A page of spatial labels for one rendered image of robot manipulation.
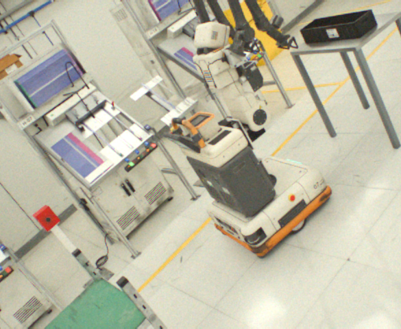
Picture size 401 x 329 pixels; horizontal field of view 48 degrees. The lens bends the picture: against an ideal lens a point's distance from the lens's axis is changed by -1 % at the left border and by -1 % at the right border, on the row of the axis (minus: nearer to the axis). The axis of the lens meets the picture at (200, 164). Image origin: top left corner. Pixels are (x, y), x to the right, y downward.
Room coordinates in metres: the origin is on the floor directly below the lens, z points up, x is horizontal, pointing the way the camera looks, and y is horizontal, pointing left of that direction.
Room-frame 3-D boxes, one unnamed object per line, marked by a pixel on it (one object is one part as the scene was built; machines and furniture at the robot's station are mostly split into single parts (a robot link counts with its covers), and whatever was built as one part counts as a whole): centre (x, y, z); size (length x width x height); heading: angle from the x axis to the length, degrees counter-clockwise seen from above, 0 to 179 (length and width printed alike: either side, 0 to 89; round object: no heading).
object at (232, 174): (2.74, -0.16, 0.59); 0.55 x 0.34 x 0.83; 15
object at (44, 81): (4.04, 0.69, 1.52); 0.51 x 0.13 x 0.27; 116
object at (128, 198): (4.12, 0.79, 0.31); 0.70 x 0.65 x 0.62; 116
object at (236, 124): (2.87, -0.39, 0.68); 0.28 x 0.27 x 0.25; 15
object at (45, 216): (3.39, 1.23, 0.39); 0.24 x 0.24 x 0.78; 26
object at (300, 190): (2.76, -0.25, 0.16); 0.67 x 0.64 x 0.25; 105
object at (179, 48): (4.61, -0.60, 0.65); 1.01 x 0.73 x 1.29; 26
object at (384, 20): (3.06, -1.33, 0.40); 0.70 x 0.45 x 0.80; 15
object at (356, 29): (3.05, -1.31, 0.86); 0.57 x 0.17 x 0.11; 15
